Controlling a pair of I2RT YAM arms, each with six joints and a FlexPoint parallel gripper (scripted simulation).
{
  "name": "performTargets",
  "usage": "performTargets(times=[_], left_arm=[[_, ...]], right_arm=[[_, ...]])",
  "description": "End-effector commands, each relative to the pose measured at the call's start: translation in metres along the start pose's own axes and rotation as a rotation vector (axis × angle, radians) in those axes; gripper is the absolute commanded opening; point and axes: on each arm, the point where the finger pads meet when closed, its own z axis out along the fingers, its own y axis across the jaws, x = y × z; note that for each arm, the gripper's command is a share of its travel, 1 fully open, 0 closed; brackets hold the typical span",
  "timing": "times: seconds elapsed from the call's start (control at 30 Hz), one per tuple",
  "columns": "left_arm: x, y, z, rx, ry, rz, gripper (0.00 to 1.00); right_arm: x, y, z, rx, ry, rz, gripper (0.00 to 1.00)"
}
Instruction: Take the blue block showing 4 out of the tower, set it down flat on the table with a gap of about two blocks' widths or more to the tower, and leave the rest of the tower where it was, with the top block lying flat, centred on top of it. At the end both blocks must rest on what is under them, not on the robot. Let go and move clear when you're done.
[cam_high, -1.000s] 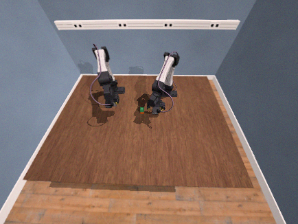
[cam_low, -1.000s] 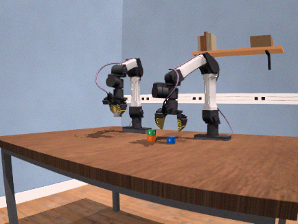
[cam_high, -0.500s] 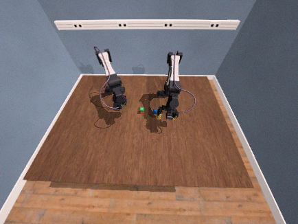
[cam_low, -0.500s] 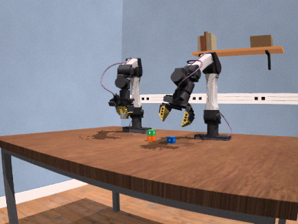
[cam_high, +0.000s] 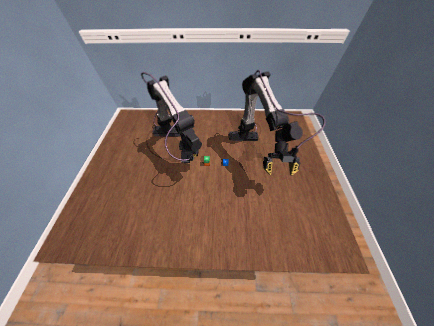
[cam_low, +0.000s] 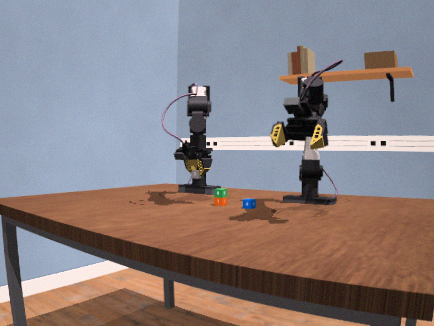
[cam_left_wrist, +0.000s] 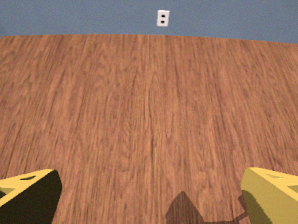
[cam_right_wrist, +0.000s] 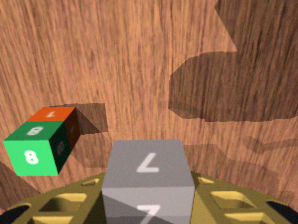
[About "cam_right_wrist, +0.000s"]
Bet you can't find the grey block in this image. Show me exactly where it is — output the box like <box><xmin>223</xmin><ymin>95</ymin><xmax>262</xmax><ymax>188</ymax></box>
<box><xmin>102</xmin><ymin>139</ymin><xmax>195</xmax><ymax>224</ymax></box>

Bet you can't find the green block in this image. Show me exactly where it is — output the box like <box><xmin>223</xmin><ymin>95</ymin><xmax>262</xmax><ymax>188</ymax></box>
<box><xmin>3</xmin><ymin>121</ymin><xmax>71</xmax><ymax>176</ymax></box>

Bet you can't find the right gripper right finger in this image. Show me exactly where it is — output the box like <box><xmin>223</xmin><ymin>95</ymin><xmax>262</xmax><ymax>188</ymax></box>
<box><xmin>189</xmin><ymin>171</ymin><xmax>291</xmax><ymax>224</ymax></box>

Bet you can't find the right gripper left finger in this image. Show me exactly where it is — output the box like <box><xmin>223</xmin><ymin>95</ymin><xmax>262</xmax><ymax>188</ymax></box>
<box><xmin>6</xmin><ymin>173</ymin><xmax>107</xmax><ymax>224</ymax></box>

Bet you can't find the orange block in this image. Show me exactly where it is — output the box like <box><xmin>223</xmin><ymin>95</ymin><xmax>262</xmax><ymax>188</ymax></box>
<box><xmin>27</xmin><ymin>107</ymin><xmax>81</xmax><ymax>152</ymax></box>

